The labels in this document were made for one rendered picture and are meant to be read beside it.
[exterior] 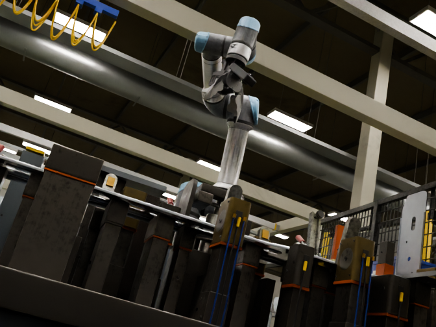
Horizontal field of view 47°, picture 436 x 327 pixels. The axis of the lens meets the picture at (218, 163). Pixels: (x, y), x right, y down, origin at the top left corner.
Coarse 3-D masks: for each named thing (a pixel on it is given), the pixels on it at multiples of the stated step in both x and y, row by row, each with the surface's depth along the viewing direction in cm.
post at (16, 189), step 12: (24, 156) 162; (36, 156) 163; (12, 180) 158; (12, 192) 157; (12, 204) 156; (0, 216) 154; (12, 216) 155; (0, 228) 153; (0, 240) 152; (0, 252) 151
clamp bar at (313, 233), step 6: (318, 210) 173; (312, 216) 174; (318, 216) 172; (312, 222) 173; (318, 222) 175; (312, 228) 172; (318, 228) 173; (312, 234) 172; (318, 234) 172; (312, 240) 171; (318, 240) 171; (312, 246) 170; (318, 246) 170
